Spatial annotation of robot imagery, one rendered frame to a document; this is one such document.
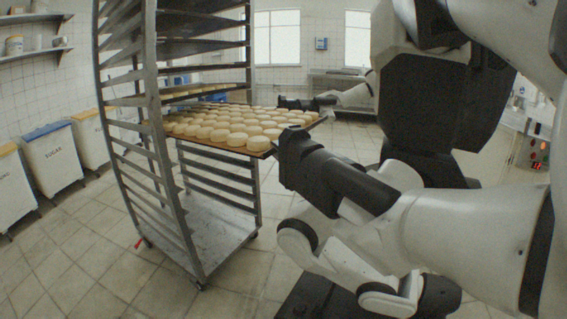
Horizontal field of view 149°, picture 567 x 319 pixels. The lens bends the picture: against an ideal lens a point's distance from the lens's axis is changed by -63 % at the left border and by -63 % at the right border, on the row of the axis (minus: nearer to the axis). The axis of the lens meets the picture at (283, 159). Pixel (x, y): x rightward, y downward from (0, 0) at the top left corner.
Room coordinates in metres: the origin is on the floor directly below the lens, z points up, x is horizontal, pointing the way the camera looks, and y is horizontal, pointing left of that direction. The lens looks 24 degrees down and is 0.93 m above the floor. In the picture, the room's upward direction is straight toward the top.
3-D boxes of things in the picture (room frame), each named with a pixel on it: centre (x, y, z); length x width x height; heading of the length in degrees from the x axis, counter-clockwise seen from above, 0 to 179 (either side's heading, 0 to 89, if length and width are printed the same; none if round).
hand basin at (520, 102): (3.11, -5.56, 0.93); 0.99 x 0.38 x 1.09; 168
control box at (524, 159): (0.44, -1.10, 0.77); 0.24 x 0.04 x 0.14; 72
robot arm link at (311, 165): (0.32, -0.05, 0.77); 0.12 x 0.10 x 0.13; 31
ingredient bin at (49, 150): (1.22, 2.44, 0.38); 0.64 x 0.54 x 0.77; 77
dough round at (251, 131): (0.51, 0.08, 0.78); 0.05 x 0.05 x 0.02
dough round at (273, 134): (0.49, 0.03, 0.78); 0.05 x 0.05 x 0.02
